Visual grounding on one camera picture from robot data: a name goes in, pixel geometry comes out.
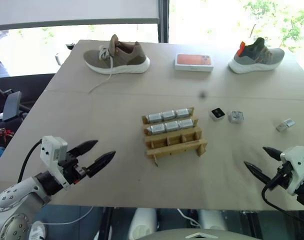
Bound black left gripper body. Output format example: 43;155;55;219
57;151;89;186

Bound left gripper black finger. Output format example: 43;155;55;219
85;150;117;179
68;140;99;158

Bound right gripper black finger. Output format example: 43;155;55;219
243;161;274;188
262;146;284;163

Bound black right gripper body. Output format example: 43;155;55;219
266;161;297;191

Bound wooden slotted rack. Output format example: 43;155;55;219
141;106;209;167

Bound orange white phone box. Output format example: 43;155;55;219
173;52;215;73

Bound black table leg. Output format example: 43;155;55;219
99;206;114;240

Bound white rounded robot leg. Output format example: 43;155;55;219
198;209;228;232
129;207;158;236

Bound grey chair armrest pad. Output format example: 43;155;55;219
1;91;23;122

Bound grey sneaker orange tab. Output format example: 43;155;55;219
227;37;286;74

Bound brown sneaker white sole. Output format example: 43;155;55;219
82;33;151;95

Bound white roller blind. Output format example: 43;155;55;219
0;0;161;32

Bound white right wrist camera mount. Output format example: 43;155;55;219
279;145;304;196

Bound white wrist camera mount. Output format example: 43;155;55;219
279;145;304;196
39;135;70;192

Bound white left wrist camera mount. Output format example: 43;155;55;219
39;135;70;192

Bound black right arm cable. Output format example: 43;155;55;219
261;172;304;223

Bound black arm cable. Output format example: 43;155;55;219
261;172;304;223
17;139;43;184

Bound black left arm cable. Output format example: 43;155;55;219
17;139;43;184

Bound white floor cable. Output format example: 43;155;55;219
40;206;95;226

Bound small black white cube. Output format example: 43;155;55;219
210;107;226;123

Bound red tangled wires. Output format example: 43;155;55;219
0;126;13;141

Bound dark window frame post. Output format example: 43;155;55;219
156;0;170;44

